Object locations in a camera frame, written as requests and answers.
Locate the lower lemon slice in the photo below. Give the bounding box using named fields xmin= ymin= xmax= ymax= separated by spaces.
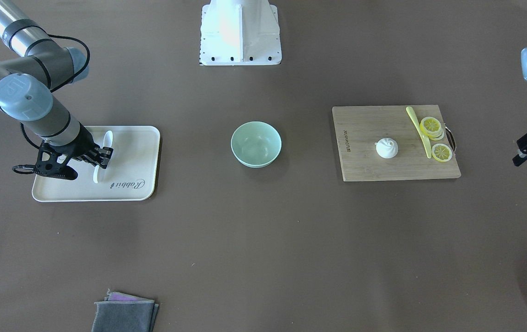
xmin=419 ymin=116 xmax=445 ymax=141

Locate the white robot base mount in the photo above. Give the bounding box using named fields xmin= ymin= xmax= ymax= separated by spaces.
xmin=199 ymin=0 xmax=282 ymax=66

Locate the white steamed bun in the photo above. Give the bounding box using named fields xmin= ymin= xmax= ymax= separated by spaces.
xmin=375 ymin=138 xmax=399 ymax=159

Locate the upper lemon slice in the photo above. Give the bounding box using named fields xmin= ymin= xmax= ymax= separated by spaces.
xmin=431 ymin=143 xmax=454 ymax=162

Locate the grey folded cloth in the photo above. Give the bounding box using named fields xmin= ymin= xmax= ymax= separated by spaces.
xmin=92 ymin=291 xmax=160 ymax=332

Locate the wooden cutting board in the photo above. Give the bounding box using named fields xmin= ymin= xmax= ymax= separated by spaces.
xmin=332 ymin=105 xmax=461 ymax=182

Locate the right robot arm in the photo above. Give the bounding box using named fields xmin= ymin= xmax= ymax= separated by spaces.
xmin=0 ymin=0 xmax=113 ymax=175

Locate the mint green bowl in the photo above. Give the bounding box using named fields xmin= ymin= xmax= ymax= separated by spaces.
xmin=230 ymin=121 xmax=282 ymax=168

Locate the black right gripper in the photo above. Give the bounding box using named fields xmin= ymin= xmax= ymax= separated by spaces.
xmin=57 ymin=127 xmax=114 ymax=169

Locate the white ceramic spoon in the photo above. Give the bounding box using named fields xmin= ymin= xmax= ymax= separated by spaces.
xmin=93 ymin=130 xmax=114 ymax=184

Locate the cream rabbit tray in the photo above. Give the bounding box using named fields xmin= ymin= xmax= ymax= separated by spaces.
xmin=31 ymin=126 xmax=161 ymax=202

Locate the lemon slice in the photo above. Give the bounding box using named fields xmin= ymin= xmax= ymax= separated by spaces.
xmin=419 ymin=116 xmax=445 ymax=141
xmin=431 ymin=143 xmax=454 ymax=162

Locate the yellow plastic knife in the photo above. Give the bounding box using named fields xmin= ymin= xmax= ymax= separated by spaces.
xmin=406 ymin=107 xmax=432 ymax=159

